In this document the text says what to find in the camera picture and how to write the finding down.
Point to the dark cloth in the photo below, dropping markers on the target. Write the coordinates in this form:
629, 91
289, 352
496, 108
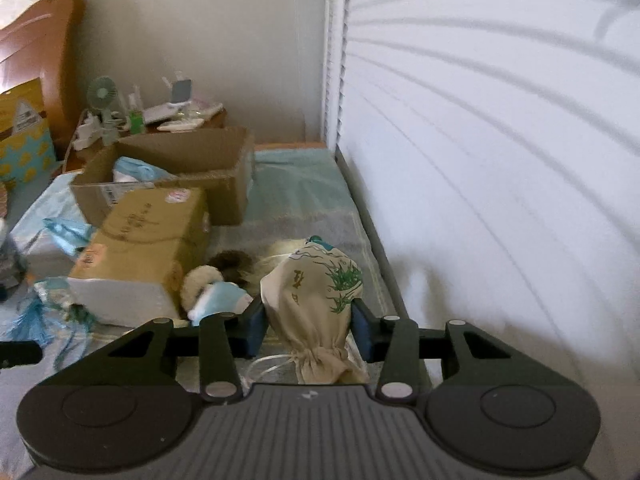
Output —
10, 265

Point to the light blue bed mat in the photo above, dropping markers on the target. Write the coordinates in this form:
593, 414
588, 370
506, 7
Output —
300, 195

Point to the yellow and blue paper bag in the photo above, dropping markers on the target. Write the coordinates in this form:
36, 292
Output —
25, 145

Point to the white remote control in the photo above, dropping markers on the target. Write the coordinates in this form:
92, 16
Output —
180, 124

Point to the small grey screen device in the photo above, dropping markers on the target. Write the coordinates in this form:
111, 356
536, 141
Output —
182, 92

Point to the white louvred shutter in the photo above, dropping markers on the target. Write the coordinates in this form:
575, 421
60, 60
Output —
490, 135

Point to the brown furry plush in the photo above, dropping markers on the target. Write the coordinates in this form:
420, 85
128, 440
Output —
232, 264

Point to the wooden nightstand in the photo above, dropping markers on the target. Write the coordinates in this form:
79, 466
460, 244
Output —
210, 119

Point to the wooden headboard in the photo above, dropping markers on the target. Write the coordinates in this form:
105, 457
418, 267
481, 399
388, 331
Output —
45, 45

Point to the blue plastic bag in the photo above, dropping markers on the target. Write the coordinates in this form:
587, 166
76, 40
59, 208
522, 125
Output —
67, 232
35, 317

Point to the pale blue bed sheet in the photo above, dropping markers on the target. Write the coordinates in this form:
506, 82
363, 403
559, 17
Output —
35, 210

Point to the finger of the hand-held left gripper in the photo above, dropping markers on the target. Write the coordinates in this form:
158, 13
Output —
22, 355

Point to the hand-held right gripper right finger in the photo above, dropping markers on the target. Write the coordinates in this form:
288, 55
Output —
362, 334

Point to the plush doll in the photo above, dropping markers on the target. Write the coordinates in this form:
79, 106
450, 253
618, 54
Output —
220, 296

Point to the closed cardboard box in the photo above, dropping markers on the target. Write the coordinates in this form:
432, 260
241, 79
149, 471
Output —
150, 240

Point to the green bottle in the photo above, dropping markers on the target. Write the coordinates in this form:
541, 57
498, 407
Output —
135, 119

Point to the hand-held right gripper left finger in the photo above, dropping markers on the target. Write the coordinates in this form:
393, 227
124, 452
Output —
256, 331

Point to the cardboard box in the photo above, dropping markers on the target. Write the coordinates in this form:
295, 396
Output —
150, 240
215, 180

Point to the small green desk fan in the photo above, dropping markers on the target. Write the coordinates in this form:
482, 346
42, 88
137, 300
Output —
102, 91

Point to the white power strip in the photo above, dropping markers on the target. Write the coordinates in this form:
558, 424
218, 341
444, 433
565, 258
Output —
86, 132

